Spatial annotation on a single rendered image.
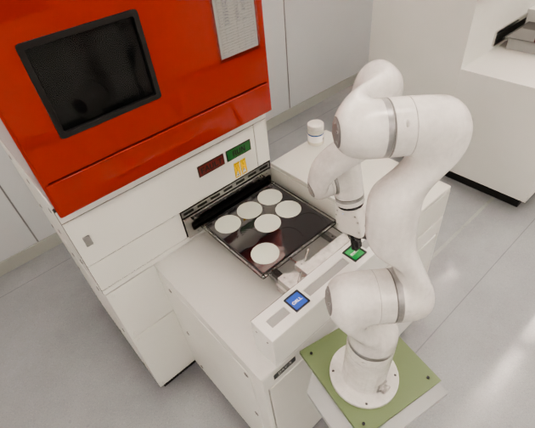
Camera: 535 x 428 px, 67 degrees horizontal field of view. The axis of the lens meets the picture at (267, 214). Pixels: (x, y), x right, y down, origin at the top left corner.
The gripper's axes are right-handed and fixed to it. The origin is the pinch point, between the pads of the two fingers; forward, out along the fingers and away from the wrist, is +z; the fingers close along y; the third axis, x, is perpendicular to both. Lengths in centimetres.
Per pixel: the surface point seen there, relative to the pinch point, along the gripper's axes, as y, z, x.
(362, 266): 3.2, 6.4, -2.1
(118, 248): -57, -10, -55
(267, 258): -24.9, 5.7, -18.0
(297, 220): -31.0, 4.5, 2.6
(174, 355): -73, 64, -54
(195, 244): -57, 7, -29
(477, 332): 7, 105, 71
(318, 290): 0.7, 5.0, -18.9
